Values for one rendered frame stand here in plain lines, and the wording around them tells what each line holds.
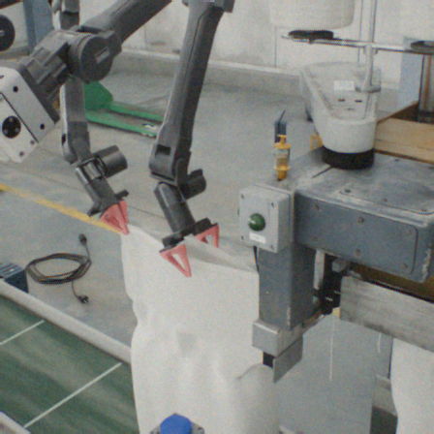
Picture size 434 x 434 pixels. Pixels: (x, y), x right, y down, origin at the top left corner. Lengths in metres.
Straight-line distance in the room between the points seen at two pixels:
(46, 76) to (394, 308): 0.72
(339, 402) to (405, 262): 1.75
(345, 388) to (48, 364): 1.19
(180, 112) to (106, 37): 0.29
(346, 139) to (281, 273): 0.25
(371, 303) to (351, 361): 1.68
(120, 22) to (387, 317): 0.71
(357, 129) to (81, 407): 1.34
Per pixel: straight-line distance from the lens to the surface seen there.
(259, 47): 7.45
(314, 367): 2.85
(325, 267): 1.28
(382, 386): 1.62
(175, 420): 1.30
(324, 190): 1.02
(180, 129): 1.37
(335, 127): 1.10
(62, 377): 2.24
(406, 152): 1.21
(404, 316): 1.22
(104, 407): 2.09
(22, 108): 1.07
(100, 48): 1.15
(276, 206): 0.99
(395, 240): 0.97
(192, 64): 1.38
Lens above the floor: 1.71
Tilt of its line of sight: 24 degrees down
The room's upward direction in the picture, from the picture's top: 1 degrees counter-clockwise
